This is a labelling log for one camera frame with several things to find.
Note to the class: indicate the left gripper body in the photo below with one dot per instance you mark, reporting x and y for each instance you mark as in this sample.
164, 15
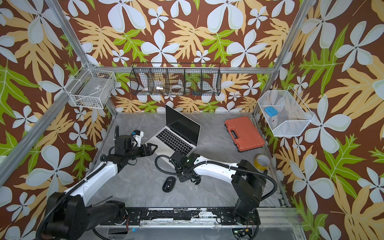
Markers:
141, 150

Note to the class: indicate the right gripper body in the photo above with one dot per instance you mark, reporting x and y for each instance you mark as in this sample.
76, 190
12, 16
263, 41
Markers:
186, 174

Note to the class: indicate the black wireless mouse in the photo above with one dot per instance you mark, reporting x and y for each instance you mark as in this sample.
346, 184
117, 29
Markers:
169, 184

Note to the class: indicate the silver laptop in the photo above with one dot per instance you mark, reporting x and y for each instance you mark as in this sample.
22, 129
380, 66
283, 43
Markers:
180, 134

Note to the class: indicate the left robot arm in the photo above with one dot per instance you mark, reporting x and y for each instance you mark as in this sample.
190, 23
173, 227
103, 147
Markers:
69, 215

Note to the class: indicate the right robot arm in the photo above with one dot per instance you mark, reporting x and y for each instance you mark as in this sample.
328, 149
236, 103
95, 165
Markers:
250, 185

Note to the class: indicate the red plastic tool case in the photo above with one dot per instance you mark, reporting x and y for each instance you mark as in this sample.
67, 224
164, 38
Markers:
244, 134

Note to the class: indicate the yellow tape roll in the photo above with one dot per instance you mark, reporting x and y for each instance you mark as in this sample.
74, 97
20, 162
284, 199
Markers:
262, 162

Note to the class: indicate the blue object in basket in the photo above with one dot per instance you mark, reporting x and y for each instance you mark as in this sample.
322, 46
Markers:
271, 111

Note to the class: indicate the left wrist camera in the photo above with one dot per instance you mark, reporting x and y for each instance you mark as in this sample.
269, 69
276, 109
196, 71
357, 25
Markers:
138, 135

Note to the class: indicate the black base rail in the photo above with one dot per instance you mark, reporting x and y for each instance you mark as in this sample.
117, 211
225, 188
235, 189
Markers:
216, 215

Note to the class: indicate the black wire basket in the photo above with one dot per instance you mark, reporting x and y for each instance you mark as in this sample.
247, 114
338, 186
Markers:
179, 79

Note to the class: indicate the white wire basket left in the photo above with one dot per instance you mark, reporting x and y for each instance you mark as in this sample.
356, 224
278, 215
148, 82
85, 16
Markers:
91, 88

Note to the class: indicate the white wire basket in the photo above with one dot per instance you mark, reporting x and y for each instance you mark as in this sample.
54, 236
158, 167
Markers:
91, 88
294, 115

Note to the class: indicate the white wire basket right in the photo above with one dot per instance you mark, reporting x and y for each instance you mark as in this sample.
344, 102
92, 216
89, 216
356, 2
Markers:
294, 115

